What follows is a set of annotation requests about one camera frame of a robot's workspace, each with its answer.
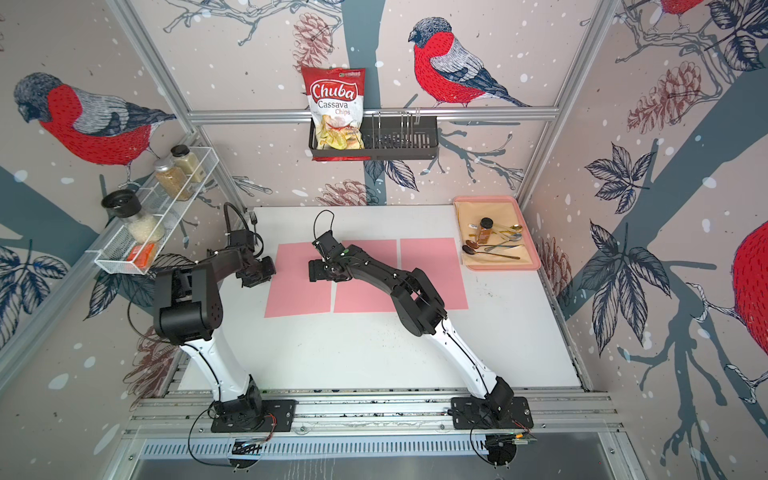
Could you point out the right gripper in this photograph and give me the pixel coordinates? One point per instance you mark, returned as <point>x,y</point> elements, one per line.
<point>313,272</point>

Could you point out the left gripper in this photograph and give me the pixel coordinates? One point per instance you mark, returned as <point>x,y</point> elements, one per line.
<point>269,274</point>

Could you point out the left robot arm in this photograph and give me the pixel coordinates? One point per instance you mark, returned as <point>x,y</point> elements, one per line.
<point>188,311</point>

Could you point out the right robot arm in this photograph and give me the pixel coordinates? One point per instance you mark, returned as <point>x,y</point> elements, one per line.
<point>421,310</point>

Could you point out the black fork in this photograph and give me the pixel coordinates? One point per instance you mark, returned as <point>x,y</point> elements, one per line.
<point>253,221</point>

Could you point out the small red packet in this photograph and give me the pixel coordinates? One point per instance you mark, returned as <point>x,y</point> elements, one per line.
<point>142,256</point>

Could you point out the spice jar dark lid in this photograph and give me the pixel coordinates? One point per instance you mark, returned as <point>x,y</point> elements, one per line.
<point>185,159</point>

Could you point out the spice jar silver lid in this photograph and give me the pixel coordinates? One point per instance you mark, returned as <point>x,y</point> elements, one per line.
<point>172,179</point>

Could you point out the black lid rice jar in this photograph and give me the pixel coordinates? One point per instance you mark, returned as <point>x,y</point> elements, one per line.
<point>141,225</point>

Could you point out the black spoon on tray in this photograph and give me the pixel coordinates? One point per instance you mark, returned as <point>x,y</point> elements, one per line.
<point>473,252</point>

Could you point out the small brown bottle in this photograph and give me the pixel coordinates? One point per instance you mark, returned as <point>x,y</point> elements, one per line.
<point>485,230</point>

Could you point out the Chuba cassava chips bag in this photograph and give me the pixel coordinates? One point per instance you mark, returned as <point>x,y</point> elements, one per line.
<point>336,103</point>

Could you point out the metal spoon on tray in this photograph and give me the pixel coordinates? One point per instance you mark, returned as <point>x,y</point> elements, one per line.
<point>516,230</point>

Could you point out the clear acrylic wall shelf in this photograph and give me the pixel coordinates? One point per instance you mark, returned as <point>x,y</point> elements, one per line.
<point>111,257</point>

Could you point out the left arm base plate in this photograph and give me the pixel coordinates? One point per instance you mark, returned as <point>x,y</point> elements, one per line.
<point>240,416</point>

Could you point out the black wire wall basket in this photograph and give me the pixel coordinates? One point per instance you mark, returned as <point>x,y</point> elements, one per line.
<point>405,136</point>

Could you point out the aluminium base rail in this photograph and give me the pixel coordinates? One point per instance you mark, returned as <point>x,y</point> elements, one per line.
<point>380,412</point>

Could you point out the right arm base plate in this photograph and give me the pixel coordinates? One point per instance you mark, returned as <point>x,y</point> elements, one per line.
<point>471,413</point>

